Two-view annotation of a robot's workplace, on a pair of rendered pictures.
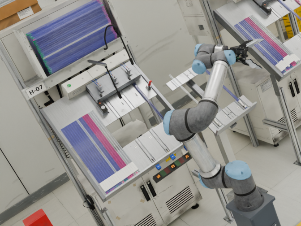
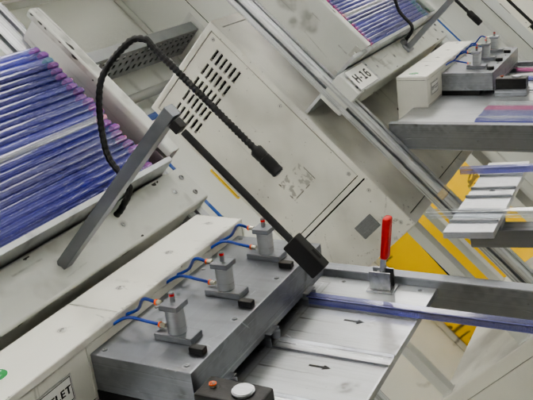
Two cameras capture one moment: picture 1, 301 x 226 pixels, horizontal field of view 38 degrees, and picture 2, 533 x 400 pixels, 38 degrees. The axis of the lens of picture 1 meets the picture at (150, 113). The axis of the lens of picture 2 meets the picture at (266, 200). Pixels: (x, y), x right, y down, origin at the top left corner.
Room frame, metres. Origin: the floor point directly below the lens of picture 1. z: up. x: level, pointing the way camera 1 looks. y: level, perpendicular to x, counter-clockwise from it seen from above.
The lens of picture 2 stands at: (1.83, 0.58, 1.14)
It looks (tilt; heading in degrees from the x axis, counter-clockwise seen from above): 5 degrees up; 325
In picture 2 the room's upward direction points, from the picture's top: 45 degrees counter-clockwise
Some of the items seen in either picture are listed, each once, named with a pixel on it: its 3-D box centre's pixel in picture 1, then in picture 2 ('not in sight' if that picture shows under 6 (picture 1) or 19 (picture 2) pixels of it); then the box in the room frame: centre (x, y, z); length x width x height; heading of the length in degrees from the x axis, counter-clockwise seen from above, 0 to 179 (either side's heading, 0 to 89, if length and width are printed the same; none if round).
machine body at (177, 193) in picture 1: (132, 184); not in sight; (2.88, 0.35, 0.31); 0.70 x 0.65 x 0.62; 111
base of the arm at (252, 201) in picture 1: (247, 193); not in sight; (1.83, -0.28, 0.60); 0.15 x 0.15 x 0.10
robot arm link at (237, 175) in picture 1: (238, 176); not in sight; (1.83, -0.27, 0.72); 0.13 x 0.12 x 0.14; 51
